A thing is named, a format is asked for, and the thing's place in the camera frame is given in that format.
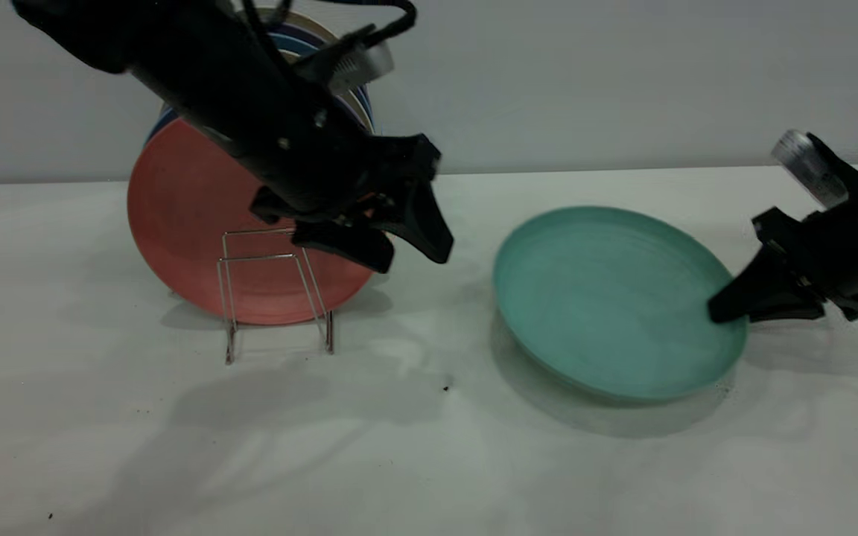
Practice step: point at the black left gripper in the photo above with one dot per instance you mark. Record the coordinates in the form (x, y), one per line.
(325, 164)

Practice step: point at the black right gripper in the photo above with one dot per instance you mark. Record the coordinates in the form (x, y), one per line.
(853, 246)

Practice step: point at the green round plate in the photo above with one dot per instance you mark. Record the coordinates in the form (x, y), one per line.
(608, 305)

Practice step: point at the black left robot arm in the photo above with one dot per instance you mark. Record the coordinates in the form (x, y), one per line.
(138, 37)

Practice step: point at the teal blue round plate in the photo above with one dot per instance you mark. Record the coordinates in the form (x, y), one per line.
(299, 45)

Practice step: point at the pink round plate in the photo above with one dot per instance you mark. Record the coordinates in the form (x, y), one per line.
(176, 216)

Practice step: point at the dark purple round plate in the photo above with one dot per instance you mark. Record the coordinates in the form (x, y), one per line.
(302, 31)

